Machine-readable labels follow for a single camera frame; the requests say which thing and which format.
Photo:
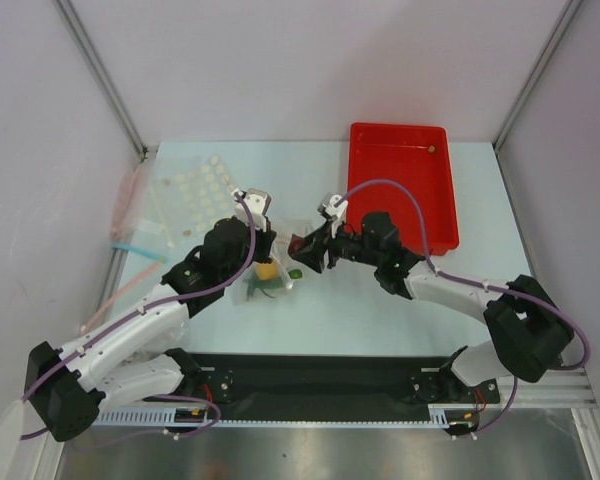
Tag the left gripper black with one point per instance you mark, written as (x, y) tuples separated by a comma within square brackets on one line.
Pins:
[(265, 238)]

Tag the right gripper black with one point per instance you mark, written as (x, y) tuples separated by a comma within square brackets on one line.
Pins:
[(323, 250)]

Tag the dark brown round fruit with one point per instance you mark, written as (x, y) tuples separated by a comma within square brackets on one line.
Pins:
[(296, 244)]

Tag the yellow lemon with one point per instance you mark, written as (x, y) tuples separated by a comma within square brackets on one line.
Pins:
[(266, 271)]

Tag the clear dotted zip bag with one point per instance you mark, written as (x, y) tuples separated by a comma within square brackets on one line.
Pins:
[(279, 277)]

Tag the green chili pepper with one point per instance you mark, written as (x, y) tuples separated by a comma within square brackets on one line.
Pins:
[(295, 274)]

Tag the green scallion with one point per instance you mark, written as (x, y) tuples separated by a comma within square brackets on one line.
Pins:
[(265, 287)]

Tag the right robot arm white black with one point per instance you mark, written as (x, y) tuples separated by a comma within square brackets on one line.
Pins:
[(527, 336)]

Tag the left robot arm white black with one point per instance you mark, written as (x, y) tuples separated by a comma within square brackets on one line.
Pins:
[(60, 383)]

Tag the blue zipper clear bag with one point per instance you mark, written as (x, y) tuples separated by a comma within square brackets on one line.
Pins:
[(146, 238)]

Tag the pink zip bag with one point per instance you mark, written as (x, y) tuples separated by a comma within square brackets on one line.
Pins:
[(128, 203)]

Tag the red plastic tray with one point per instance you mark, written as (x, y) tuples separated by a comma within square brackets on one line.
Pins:
[(414, 187)]

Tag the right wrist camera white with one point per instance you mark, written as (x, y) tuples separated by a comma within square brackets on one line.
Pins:
[(333, 209)]

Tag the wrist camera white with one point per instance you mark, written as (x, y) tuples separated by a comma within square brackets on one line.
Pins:
[(333, 209), (258, 203)]

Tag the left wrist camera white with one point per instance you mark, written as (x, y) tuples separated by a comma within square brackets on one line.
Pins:
[(258, 203)]

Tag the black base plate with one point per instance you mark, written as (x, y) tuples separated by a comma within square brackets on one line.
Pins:
[(309, 388)]

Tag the grey slotted cable duct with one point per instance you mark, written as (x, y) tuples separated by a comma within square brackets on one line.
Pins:
[(172, 417)]

